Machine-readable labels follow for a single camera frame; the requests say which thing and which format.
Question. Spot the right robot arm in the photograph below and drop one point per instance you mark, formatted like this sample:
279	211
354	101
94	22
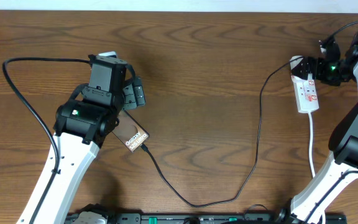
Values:
341	166

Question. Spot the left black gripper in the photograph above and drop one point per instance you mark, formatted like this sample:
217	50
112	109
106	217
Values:
135	93

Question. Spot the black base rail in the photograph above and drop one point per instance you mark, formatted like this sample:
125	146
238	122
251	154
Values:
135	218

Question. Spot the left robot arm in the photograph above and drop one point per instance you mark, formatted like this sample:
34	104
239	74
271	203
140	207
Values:
75	145

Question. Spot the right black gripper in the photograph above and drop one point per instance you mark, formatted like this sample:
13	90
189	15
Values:
317	63

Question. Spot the white power strip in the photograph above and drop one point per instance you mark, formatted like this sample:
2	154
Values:
305	93

